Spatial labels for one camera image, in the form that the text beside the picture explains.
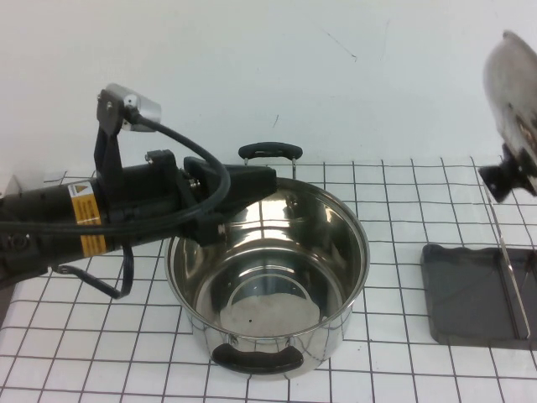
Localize black camera cable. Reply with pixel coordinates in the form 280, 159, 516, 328
0, 107, 231, 236

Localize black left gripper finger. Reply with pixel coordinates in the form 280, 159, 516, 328
228, 165, 279, 191
228, 175, 279, 216

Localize stainless steel pot black handles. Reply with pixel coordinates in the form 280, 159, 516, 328
163, 141, 371, 381

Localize white black grid tablecloth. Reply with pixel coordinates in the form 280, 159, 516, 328
0, 154, 537, 403

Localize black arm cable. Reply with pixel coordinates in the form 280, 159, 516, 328
52, 245, 136, 301

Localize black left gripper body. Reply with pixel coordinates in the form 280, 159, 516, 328
180, 157, 231, 248

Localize dark grey rack tray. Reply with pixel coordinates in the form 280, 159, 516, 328
420, 243, 537, 350

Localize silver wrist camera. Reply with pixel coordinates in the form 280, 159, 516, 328
96, 82, 163, 132

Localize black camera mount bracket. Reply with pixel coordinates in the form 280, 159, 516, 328
92, 94, 127, 188

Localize metal wire lid rack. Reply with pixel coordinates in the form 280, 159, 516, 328
486, 196, 530, 340

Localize steel pot lid black knob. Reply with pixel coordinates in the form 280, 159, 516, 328
479, 29, 537, 203

